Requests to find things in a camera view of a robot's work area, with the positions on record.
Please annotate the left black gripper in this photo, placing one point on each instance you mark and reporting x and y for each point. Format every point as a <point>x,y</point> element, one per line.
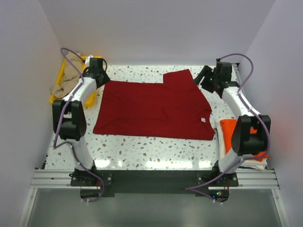
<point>106,78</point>

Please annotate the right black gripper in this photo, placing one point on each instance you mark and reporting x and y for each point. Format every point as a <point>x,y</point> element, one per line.
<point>206,72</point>

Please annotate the dark red t shirt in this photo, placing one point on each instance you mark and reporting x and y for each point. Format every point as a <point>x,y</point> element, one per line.
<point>174,108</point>

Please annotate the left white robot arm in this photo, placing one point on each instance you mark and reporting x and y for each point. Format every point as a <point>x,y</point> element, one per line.
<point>69,122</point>

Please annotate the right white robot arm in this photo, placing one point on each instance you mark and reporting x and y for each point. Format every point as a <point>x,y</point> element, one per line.
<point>251,133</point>

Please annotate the beige crumpled t shirt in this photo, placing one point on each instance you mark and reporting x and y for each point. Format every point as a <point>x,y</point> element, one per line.
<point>70,78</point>

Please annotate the orange folded t shirt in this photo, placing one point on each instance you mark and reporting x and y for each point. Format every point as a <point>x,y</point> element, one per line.
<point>227,127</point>

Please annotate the white folded t shirt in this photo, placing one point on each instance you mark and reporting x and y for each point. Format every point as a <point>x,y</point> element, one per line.
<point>247,164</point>

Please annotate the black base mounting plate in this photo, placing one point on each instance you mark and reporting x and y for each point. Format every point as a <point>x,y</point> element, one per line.
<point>108,183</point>

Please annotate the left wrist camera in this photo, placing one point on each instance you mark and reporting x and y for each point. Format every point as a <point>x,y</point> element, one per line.
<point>87,60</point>

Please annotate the aluminium frame rail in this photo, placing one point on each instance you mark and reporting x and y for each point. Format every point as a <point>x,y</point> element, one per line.
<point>51,179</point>

